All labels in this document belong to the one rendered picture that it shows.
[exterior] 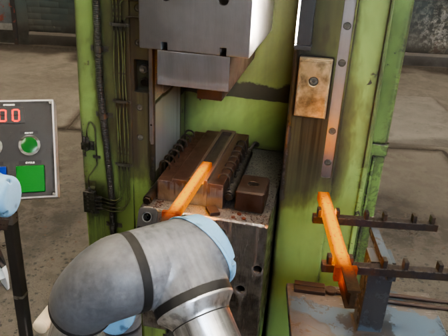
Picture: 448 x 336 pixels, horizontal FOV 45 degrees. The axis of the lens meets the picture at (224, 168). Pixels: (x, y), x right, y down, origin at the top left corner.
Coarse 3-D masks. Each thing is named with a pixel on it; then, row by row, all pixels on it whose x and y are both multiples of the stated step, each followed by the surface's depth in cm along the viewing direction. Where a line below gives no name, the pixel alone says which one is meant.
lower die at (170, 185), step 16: (192, 144) 184; (208, 144) 182; (240, 144) 183; (176, 160) 172; (192, 160) 170; (224, 160) 170; (160, 176) 160; (176, 176) 159; (208, 176) 158; (224, 176) 160; (160, 192) 160; (176, 192) 159; (208, 192) 156; (224, 192) 157
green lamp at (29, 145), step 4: (24, 140) 149; (28, 140) 149; (32, 140) 150; (24, 144) 149; (28, 144) 149; (32, 144) 150; (36, 144) 150; (24, 148) 149; (28, 148) 149; (32, 148) 150; (36, 148) 150; (28, 152) 149; (32, 152) 150
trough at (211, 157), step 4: (224, 132) 191; (228, 132) 191; (220, 136) 188; (224, 136) 191; (228, 136) 191; (220, 140) 187; (224, 140) 187; (216, 144) 182; (220, 144) 184; (224, 144) 184; (212, 148) 177; (216, 148) 181; (220, 148) 181; (212, 152) 177; (216, 152) 178; (220, 152) 178; (208, 156) 172; (212, 156) 174; (216, 156) 175; (204, 160) 168; (208, 160) 171; (212, 160) 171; (212, 164) 169
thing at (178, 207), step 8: (200, 168) 160; (208, 168) 160; (192, 176) 154; (200, 176) 154; (192, 184) 149; (200, 184) 153; (184, 192) 144; (192, 192) 144; (176, 200) 139; (184, 200) 139; (176, 208) 135; (184, 208) 138; (168, 216) 130; (176, 216) 131
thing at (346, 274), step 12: (324, 192) 144; (324, 204) 138; (324, 216) 133; (336, 216) 132; (336, 228) 127; (336, 240) 122; (336, 252) 118; (336, 264) 115; (348, 264) 114; (336, 276) 112; (348, 276) 108; (348, 288) 104; (348, 300) 106
